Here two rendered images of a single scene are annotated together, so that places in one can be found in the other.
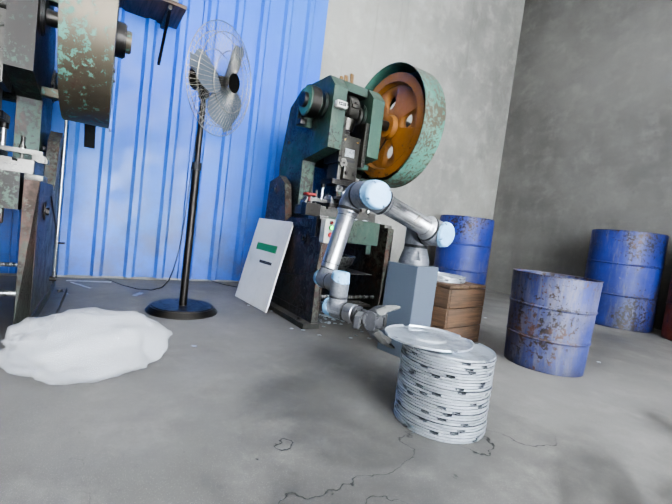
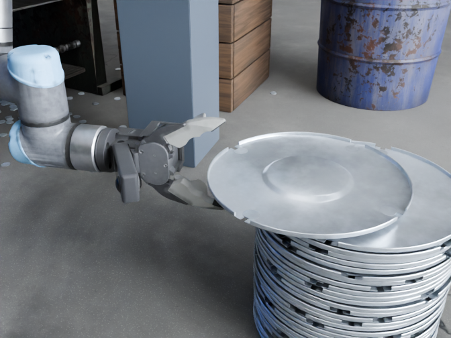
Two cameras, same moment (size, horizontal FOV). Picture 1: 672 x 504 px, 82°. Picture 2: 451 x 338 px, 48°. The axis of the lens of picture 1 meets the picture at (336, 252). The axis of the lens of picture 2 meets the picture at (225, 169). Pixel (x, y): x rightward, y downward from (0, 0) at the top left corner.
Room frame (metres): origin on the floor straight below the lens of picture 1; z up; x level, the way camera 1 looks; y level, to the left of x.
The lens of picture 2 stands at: (0.77, 0.05, 0.62)
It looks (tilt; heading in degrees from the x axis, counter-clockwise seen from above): 29 degrees down; 333
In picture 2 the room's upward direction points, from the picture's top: straight up
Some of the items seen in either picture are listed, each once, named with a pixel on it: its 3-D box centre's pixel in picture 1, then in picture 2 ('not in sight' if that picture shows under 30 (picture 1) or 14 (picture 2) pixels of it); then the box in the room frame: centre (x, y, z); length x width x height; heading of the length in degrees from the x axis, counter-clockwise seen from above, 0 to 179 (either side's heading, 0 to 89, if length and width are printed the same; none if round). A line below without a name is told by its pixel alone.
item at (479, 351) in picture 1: (448, 345); (359, 187); (1.23, -0.40, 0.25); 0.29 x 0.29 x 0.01
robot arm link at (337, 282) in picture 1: (337, 283); (31, 83); (1.57, -0.02, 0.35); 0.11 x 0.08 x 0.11; 30
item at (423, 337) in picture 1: (427, 337); (307, 176); (1.28, -0.34, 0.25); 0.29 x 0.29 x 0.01
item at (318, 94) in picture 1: (312, 106); not in sight; (2.43, 0.25, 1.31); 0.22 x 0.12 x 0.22; 33
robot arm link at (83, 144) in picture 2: (351, 314); (94, 149); (1.51, -0.09, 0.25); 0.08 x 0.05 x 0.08; 140
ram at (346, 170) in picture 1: (345, 158); not in sight; (2.51, 0.01, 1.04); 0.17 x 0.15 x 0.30; 33
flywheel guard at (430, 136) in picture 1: (377, 128); not in sight; (2.82, -0.19, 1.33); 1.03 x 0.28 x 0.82; 33
